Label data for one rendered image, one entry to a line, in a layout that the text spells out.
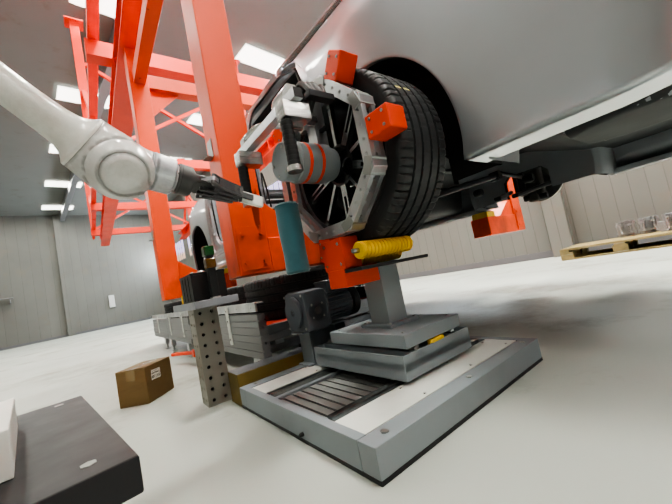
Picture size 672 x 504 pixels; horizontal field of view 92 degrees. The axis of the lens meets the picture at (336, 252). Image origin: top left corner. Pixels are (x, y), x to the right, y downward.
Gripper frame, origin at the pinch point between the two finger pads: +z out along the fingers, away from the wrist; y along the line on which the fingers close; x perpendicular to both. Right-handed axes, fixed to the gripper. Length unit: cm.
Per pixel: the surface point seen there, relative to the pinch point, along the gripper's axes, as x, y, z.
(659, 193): -165, -53, 611
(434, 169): -16, -28, 50
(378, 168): -10.9, -22.4, 29.0
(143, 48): -194, 194, -16
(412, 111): -30, -30, 37
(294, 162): -8.4, -12.7, 5.8
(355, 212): -0.6, -11.1, 30.3
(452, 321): 32, -18, 71
